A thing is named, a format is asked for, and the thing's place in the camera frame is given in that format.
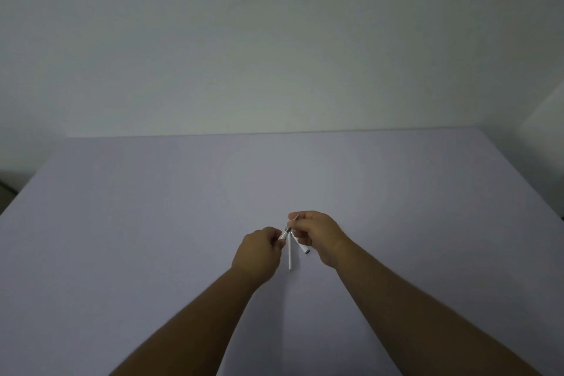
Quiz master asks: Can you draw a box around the person's right hand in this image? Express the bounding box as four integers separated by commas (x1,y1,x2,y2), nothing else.
287,210,349,270

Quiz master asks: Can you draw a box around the person's left forearm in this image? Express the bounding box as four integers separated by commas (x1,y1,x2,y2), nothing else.
110,267,265,376

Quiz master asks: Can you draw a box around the person's right forearm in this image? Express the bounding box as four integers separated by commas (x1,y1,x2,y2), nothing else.
335,239,543,376

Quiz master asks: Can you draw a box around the white pen body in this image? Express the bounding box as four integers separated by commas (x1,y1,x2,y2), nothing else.
280,228,295,271

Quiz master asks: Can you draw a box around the person's left hand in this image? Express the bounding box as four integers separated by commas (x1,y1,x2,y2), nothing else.
231,226,286,287

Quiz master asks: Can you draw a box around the pale grey table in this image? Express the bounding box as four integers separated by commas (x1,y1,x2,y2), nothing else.
0,127,564,376

